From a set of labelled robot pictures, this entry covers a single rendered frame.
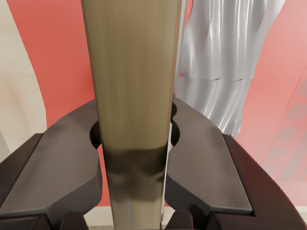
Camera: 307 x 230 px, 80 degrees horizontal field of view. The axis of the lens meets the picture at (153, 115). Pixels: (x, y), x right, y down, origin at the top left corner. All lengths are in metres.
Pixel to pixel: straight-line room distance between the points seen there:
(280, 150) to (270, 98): 0.08
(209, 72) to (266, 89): 0.07
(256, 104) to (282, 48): 0.06
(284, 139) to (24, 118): 0.29
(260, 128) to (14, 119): 0.26
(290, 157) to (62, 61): 0.28
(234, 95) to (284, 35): 0.06
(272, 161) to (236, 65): 0.15
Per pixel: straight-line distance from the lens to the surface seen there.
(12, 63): 0.21
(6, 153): 0.27
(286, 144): 0.27
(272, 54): 0.20
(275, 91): 0.22
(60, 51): 0.18
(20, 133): 0.25
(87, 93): 0.19
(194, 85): 0.18
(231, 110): 0.20
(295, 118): 0.25
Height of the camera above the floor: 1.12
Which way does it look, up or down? 58 degrees down
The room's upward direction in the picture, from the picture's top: 176 degrees clockwise
